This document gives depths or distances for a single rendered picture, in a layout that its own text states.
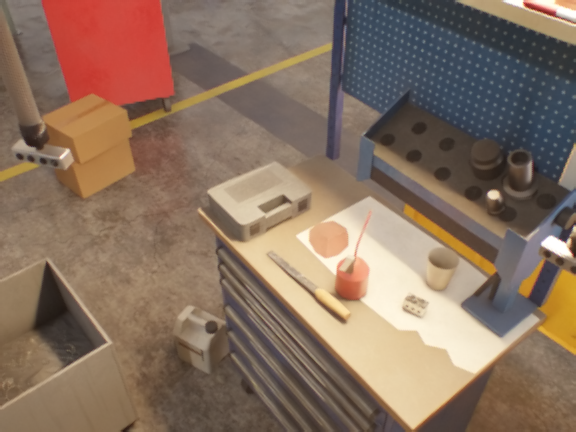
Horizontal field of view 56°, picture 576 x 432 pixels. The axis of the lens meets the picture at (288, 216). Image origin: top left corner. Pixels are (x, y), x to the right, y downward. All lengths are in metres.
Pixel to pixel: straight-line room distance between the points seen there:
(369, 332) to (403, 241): 0.35
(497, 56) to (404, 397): 0.79
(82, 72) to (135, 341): 1.91
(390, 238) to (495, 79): 0.54
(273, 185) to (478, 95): 0.65
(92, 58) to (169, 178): 0.93
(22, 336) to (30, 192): 1.34
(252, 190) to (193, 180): 1.76
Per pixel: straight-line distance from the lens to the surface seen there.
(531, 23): 1.06
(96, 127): 3.25
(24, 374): 2.28
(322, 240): 1.56
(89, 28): 3.73
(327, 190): 1.77
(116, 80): 3.88
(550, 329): 2.59
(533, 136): 1.35
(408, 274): 1.53
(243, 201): 1.62
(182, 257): 2.91
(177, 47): 4.99
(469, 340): 1.43
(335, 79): 1.75
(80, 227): 3.24
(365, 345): 1.37
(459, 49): 1.40
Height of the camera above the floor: 2.06
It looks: 42 degrees down
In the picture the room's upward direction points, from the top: straight up
